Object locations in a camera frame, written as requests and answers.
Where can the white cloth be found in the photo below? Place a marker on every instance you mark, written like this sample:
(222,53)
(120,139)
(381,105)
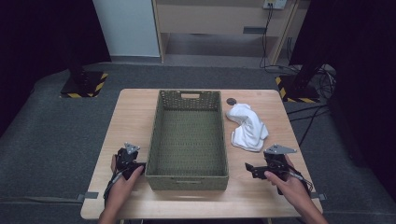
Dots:
(250,130)

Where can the white cabinet panel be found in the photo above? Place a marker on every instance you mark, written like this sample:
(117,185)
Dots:
(127,28)

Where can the person's left hand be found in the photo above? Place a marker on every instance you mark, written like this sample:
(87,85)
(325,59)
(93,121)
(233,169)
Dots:
(120,191)

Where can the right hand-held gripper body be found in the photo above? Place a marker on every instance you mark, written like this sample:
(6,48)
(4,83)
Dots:
(276,161)

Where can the white power strip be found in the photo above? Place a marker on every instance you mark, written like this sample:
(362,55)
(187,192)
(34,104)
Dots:
(275,3)

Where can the green woven basket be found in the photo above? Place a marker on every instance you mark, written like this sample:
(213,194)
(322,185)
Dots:
(186,140)

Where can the person's right hand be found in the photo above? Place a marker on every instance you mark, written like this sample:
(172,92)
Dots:
(292,188)

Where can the black stand with striped base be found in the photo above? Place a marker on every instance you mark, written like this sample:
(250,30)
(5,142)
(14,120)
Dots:
(297,91)
(81,85)

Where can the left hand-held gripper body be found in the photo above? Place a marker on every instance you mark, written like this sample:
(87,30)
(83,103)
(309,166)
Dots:
(126,158)

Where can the round black table grommet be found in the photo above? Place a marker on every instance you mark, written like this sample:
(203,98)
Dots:
(231,100)

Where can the grey table edge bracket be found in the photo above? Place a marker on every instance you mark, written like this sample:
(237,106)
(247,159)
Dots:
(319,196)
(88,195)

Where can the black curtain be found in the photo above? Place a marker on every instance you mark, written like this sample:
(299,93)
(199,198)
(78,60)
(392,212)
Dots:
(37,34)
(361,77)

